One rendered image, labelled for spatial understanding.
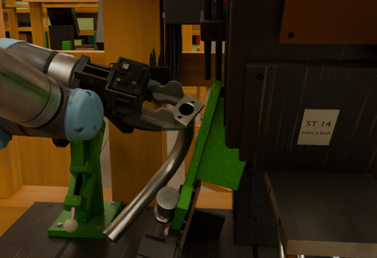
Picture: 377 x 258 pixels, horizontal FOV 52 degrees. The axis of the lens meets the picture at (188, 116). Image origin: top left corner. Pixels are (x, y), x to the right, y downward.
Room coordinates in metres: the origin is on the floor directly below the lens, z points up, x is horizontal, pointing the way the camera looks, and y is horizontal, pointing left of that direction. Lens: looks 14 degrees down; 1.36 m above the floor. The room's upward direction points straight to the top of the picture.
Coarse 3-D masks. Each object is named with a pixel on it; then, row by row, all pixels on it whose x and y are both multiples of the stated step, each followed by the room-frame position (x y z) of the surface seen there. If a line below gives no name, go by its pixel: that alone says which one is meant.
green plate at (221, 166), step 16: (208, 112) 0.56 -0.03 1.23; (208, 128) 0.56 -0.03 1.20; (224, 128) 0.57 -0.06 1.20; (208, 144) 0.57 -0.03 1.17; (224, 144) 0.57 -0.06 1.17; (192, 160) 0.56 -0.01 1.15; (208, 160) 0.57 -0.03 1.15; (224, 160) 0.57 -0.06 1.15; (192, 176) 0.56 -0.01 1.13; (208, 176) 0.57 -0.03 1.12; (224, 176) 0.57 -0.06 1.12; (240, 176) 0.56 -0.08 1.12
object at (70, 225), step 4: (72, 208) 0.74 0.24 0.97; (76, 208) 0.75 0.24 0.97; (72, 212) 0.74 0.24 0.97; (72, 216) 0.73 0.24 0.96; (68, 220) 0.72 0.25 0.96; (72, 220) 0.72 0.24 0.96; (64, 224) 0.72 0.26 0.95; (68, 224) 0.71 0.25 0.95; (72, 224) 0.71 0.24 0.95; (76, 224) 0.72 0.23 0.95; (68, 228) 0.71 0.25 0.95; (72, 228) 0.71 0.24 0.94; (76, 228) 0.72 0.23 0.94
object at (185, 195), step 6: (186, 186) 0.56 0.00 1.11; (192, 186) 0.56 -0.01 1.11; (186, 192) 0.55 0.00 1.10; (180, 198) 0.54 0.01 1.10; (186, 198) 0.54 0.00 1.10; (180, 204) 0.53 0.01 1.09; (186, 204) 0.54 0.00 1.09; (180, 210) 0.53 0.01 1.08; (186, 210) 0.53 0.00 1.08; (174, 216) 0.56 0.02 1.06; (180, 216) 0.55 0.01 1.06; (174, 222) 0.57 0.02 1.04; (180, 222) 0.57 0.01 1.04; (174, 228) 0.59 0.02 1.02; (180, 228) 0.59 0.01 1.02
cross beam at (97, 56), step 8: (80, 56) 1.05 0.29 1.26; (96, 56) 1.04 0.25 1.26; (184, 56) 1.02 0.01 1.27; (192, 56) 1.02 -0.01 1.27; (200, 56) 1.02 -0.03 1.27; (104, 64) 1.04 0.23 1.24; (184, 64) 1.02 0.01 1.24; (192, 64) 1.02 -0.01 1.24; (200, 64) 1.02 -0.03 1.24; (184, 72) 1.02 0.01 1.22; (192, 72) 1.02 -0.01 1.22; (200, 72) 1.02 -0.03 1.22; (184, 80) 1.02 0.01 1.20; (192, 80) 1.02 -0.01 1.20; (200, 80) 1.02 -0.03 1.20; (208, 80) 1.02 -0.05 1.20
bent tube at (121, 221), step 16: (176, 112) 0.65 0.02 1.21; (192, 112) 0.67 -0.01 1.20; (192, 128) 0.68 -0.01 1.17; (176, 144) 0.71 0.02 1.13; (176, 160) 0.71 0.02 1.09; (160, 176) 0.69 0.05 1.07; (144, 192) 0.66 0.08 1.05; (128, 208) 0.64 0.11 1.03; (144, 208) 0.65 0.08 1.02; (112, 224) 0.61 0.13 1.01; (128, 224) 0.62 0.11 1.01; (112, 240) 0.59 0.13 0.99
